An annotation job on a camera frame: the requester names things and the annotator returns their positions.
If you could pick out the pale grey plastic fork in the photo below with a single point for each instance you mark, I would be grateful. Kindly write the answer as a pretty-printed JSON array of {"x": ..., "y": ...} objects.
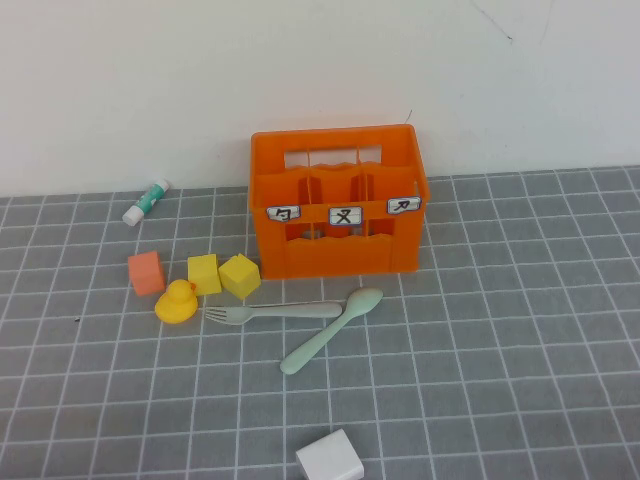
[{"x": 280, "y": 312}]

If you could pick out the mint green plastic spoon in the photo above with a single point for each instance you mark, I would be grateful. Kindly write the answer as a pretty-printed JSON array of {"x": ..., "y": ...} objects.
[{"x": 330, "y": 330}]

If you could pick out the orange plastic cutlery crate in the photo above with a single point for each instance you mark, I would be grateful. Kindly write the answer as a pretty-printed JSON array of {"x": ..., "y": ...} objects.
[{"x": 345, "y": 257}]

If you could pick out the white label with fork character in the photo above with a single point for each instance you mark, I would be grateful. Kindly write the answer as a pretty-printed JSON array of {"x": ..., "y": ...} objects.
[{"x": 345, "y": 216}]

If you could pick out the white label with spoon character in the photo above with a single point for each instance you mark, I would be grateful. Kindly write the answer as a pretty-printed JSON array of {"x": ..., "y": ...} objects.
[{"x": 283, "y": 213}]

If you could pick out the yellow foam cube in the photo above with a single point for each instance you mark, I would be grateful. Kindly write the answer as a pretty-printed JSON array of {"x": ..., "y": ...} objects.
[
  {"x": 240, "y": 279},
  {"x": 204, "y": 275}
]

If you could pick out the white label with knife character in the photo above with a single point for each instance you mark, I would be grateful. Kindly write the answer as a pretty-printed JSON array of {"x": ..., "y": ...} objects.
[{"x": 404, "y": 205}]

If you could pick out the yellow rubber duck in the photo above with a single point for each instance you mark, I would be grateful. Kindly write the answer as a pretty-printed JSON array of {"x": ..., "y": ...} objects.
[{"x": 175, "y": 304}]

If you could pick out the salmon orange foam cube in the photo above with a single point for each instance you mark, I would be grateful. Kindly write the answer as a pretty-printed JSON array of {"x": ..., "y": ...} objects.
[{"x": 146, "y": 274}]

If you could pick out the white green glue stick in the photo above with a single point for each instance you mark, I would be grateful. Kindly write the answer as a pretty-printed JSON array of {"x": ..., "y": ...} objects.
[{"x": 145, "y": 202}]

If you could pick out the grey white-grid tablecloth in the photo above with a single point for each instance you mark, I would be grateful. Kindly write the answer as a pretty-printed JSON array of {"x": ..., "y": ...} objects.
[{"x": 500, "y": 350}]

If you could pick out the white power adapter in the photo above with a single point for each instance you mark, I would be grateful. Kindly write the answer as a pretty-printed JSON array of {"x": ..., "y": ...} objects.
[{"x": 330, "y": 457}]

